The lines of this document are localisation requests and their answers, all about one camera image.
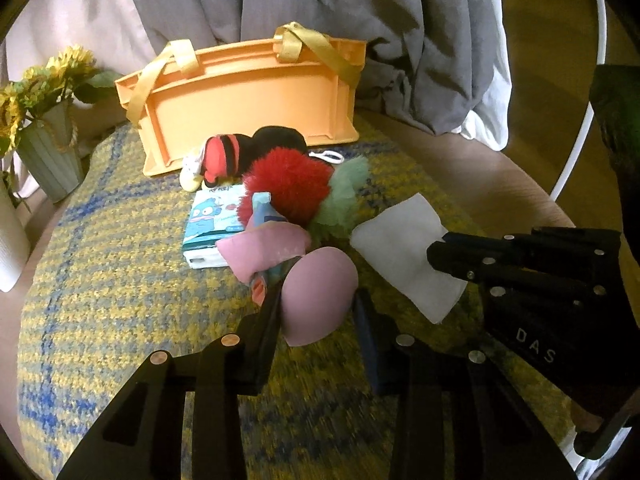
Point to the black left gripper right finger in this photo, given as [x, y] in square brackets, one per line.
[458, 415]

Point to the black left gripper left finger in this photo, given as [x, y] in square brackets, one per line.
[139, 434]

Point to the white cloth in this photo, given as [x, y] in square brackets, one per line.
[395, 244]

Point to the pink soft pouch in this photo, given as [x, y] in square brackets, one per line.
[318, 284]

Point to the green fuzzy soft toy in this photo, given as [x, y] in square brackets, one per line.
[337, 214]

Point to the blue cartoon tissue pack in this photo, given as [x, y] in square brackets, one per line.
[214, 215]

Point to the red fluffy pompom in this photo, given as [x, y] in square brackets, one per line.
[297, 183]

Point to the black mouse plush toy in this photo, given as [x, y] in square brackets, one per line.
[230, 155]

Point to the yellow blue plaid mat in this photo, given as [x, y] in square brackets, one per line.
[113, 286]

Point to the grey curtain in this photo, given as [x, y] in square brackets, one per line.
[438, 65]

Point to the grey ribbed vase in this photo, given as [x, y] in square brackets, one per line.
[49, 149]

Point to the orange plastic storage crate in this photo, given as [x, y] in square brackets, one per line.
[298, 78]

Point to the yellow artificial sunflower bouquet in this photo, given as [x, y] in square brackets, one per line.
[72, 74]

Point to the white sheer curtain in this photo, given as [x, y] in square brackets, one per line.
[111, 29]

